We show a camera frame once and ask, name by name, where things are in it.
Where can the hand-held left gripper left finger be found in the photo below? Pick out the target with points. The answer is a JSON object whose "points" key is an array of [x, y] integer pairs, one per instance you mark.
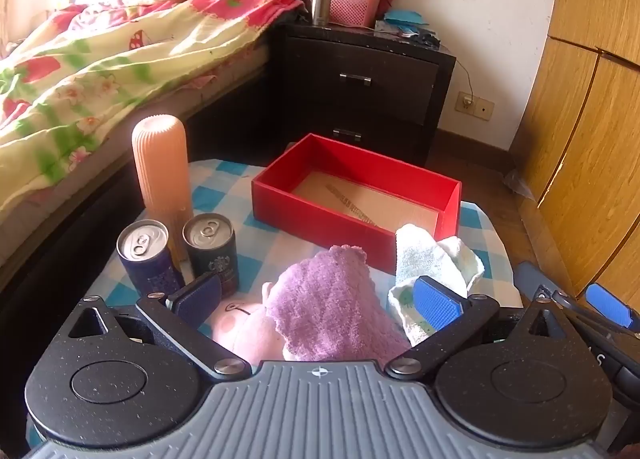
{"points": [[200, 295]]}

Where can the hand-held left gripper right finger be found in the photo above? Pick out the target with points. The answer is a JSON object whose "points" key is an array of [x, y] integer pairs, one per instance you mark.
{"points": [[437, 306]]}

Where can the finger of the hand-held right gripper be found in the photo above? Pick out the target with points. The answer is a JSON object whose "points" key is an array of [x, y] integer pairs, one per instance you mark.
{"points": [[607, 304], [532, 279]]}

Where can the pink plush toy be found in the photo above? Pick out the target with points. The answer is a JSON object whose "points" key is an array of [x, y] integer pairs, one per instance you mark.
{"points": [[240, 326]]}

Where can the white and green towel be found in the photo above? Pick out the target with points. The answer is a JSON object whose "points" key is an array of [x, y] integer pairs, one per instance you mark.
{"points": [[425, 254]]}

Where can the purple fluffy towel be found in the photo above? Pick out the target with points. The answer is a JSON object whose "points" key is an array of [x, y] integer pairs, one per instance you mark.
{"points": [[330, 304]]}

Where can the red cardboard box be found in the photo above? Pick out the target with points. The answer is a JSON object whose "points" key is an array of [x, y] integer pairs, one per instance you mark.
{"points": [[325, 219]]}

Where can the dark green drink can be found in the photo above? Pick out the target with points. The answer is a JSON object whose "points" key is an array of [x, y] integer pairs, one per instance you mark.
{"points": [[212, 254]]}

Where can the blue drink can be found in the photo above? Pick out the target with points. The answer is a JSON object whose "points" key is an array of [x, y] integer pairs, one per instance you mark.
{"points": [[150, 269]]}

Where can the clear plastic bag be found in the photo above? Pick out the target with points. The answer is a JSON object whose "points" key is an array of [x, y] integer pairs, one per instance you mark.
{"points": [[520, 184]]}

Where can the blue checked tablecloth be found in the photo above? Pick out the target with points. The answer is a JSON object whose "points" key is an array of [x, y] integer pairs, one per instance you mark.
{"points": [[225, 199]]}

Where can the peach ribbed bottle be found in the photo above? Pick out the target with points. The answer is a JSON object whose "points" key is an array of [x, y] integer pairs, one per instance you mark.
{"points": [[162, 164]]}

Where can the wooden wardrobe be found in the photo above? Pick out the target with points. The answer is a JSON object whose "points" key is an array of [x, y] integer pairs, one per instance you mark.
{"points": [[585, 114]]}

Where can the dark wooden nightstand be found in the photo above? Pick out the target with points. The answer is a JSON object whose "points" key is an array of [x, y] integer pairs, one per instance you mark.
{"points": [[370, 89]]}

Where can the floral quilt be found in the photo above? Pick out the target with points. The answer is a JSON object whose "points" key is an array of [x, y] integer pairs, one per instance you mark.
{"points": [[110, 74]]}

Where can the blue paper pile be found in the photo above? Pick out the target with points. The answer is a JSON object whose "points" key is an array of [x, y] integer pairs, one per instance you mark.
{"points": [[405, 21]]}

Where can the pink plastic basket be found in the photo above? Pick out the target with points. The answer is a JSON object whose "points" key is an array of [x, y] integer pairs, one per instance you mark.
{"points": [[355, 6]]}

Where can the beige wall socket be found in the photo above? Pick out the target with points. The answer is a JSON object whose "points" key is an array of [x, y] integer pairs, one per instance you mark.
{"points": [[475, 106]]}

